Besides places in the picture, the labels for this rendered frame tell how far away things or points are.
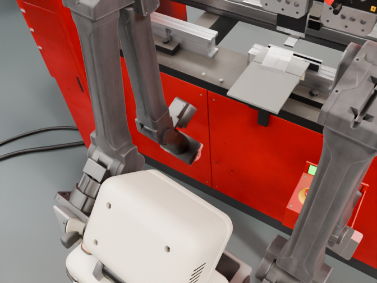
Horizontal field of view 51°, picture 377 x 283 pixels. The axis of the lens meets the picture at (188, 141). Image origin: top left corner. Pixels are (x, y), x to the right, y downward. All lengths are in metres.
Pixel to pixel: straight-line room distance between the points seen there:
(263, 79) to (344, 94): 0.92
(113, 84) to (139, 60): 0.07
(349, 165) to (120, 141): 0.47
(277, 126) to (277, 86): 0.22
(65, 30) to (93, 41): 1.10
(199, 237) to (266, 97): 0.78
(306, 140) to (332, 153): 1.03
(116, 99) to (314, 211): 0.40
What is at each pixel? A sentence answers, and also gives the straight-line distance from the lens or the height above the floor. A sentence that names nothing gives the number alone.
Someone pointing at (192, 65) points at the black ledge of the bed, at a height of 0.87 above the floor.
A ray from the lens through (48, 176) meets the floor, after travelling 2.53.
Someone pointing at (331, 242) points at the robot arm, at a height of 1.22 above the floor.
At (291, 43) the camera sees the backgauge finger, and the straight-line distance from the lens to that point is 1.51.
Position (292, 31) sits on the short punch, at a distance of 1.42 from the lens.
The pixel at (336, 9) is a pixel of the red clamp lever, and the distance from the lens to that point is 1.23.
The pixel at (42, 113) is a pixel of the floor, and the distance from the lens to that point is 2.90.
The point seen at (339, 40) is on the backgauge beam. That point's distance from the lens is 1.67.
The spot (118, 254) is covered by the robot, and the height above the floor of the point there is 1.33.
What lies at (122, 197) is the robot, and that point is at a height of 1.39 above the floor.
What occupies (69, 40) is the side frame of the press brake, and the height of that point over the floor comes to 0.93.
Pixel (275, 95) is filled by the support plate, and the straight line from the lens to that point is 1.31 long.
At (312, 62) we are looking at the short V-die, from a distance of 1.45.
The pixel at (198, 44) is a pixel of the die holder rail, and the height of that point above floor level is 0.93.
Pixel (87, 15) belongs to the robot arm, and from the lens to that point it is 0.64.
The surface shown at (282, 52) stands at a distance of 1.47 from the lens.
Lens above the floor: 1.92
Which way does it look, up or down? 51 degrees down
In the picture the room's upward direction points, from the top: 7 degrees counter-clockwise
